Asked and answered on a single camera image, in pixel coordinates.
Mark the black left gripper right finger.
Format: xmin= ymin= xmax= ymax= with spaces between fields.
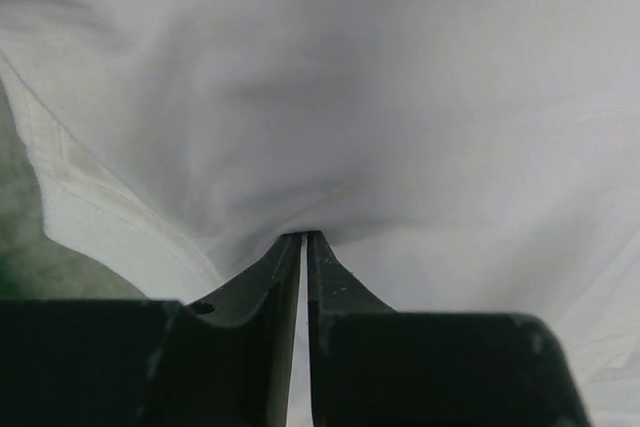
xmin=307 ymin=232 xmax=589 ymax=427

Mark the white t-shirt with red print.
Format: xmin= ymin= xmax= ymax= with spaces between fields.
xmin=1 ymin=0 xmax=639 ymax=426

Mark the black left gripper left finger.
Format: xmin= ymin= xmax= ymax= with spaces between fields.
xmin=1 ymin=235 xmax=301 ymax=426

